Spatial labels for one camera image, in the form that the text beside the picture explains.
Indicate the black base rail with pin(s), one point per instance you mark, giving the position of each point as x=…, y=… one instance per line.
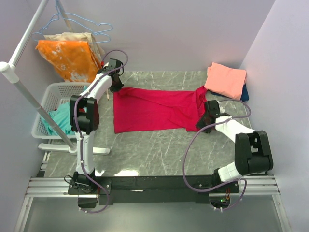
x=146, y=189

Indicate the teal t-shirt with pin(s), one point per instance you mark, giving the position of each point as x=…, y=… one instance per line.
x=60, y=118

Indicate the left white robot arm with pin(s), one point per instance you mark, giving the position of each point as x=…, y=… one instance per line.
x=84, y=114

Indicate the magenta t-shirt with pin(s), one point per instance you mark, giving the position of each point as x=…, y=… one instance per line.
x=137, y=109

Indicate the folded salmon t-shirt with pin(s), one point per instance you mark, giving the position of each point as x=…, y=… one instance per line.
x=225, y=81

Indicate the folded navy t-shirt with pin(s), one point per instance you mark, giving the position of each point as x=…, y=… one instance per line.
x=244, y=97

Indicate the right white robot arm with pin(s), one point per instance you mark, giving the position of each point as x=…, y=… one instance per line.
x=252, y=153

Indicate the beige cloth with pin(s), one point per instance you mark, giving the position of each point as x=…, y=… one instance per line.
x=94, y=46

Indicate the orange tie-dye cloth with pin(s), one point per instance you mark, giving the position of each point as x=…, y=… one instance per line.
x=74, y=61

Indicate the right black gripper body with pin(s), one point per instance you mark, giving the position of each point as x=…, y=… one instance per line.
x=203, y=122

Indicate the white plastic laundry basket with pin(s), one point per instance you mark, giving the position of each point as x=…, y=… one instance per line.
x=39, y=130

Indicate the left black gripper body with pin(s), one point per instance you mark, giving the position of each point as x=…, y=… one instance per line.
x=117, y=85

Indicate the aluminium frame rail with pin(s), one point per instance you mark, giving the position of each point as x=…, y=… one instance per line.
x=56, y=187

